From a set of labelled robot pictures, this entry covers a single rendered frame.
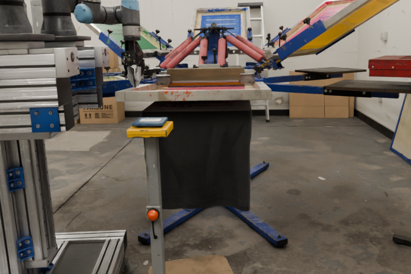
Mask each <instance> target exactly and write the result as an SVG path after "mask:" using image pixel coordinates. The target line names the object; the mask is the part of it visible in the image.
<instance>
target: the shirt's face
mask: <svg viewBox="0 0 411 274"><path fill-rule="evenodd" d="M168 102H169V101H158V102H154V103H153V104H151V105H150V106H148V107H147V108H146V109H145V110H143V111H249V110H250V104H249V100H234V104H233V105H199V106H233V107H200V108H163V107H164V106H165V105H166V104H167V103H168Z"/></svg>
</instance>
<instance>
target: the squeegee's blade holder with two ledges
mask: <svg viewBox="0 0 411 274"><path fill-rule="evenodd" d="M234 82H239V81H238V80H217V81H173V82H172V83H234Z"/></svg>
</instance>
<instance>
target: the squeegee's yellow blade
mask: <svg viewBox="0 0 411 274"><path fill-rule="evenodd" d="M231 84H240V82H234V83H171V85H168V86H193V85H231Z"/></svg>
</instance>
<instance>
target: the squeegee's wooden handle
mask: <svg viewBox="0 0 411 274"><path fill-rule="evenodd" d="M166 73H167V75H170V82H171V83H172V82H173V81H217V80H238V81H239V82H240V74H241V73H245V68H244V67H224V68H167V70H166Z"/></svg>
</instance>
